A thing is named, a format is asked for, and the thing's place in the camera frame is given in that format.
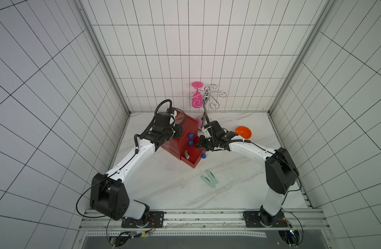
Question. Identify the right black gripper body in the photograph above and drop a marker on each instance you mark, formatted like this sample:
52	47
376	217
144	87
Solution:
204	142

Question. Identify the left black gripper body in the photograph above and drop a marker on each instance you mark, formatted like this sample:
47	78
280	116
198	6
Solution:
173	133

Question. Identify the red bottom drawer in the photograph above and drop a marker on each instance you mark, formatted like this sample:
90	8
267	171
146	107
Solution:
195	156

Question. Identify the red plastic drawer cabinet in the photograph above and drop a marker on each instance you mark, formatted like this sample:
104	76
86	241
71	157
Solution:
177	145

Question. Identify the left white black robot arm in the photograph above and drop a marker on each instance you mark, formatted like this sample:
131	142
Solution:
108	191

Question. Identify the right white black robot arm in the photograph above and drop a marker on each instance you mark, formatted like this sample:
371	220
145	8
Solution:
280	170

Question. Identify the orange plastic bowl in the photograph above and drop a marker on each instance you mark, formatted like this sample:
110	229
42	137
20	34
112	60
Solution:
244	132

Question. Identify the pink plastic goblet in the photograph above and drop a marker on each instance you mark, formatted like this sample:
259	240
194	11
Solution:
197	97

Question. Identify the silver wire cup rack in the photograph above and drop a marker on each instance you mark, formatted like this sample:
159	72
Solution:
210	95

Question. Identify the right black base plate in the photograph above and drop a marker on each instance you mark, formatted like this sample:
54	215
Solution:
256	219

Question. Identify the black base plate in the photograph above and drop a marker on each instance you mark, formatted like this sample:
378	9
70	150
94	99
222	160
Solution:
152	219
256	219

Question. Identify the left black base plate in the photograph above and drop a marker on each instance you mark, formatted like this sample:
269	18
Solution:
152	219

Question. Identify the aluminium mounting rail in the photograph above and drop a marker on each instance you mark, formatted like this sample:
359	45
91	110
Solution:
214	222

